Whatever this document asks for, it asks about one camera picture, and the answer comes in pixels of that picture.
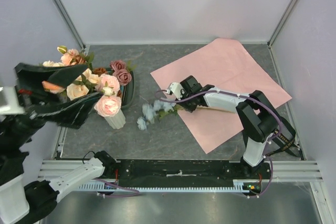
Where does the small peach rose sprig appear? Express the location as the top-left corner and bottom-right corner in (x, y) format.
(94, 74), (121, 118)

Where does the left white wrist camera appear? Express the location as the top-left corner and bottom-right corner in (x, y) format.
(0, 87), (25, 115)

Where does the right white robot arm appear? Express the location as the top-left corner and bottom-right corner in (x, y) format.
(169, 76), (284, 179)

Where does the dusty pink rose stem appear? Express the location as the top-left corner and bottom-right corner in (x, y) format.
(110, 60), (136, 86)

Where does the cream rose stem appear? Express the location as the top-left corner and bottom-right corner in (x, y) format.
(42, 61), (65, 67)

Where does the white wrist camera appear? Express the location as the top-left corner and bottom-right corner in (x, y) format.
(166, 82), (187, 101)
(0, 87), (25, 115)

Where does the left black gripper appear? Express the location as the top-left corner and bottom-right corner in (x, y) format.
(2, 60), (107, 147)

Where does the blue hydrangea stem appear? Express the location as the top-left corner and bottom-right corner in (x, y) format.
(136, 99), (234, 132)

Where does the brown orange flower stem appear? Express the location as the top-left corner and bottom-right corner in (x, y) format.
(92, 68), (108, 76)

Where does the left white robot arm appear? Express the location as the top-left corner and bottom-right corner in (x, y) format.
(1, 63), (116, 223)

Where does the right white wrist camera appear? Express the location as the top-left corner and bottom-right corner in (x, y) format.
(166, 82), (187, 101)

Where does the large peach peony stem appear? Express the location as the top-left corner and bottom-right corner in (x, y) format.
(42, 46), (89, 94)

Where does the white ribbed ceramic vase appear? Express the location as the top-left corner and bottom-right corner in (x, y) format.
(105, 110), (125, 130)

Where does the peach flower stem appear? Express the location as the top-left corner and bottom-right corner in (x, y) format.
(66, 69), (100, 101)

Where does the dark green plastic tray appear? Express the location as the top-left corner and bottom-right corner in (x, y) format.
(121, 71), (135, 110)

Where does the light blue cable duct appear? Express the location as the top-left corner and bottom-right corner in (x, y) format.
(76, 180), (262, 194)

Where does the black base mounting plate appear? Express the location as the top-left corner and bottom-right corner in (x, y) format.
(102, 159), (271, 181)

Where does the purple pink wrapping paper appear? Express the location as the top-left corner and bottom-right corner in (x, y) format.
(151, 38), (291, 154)

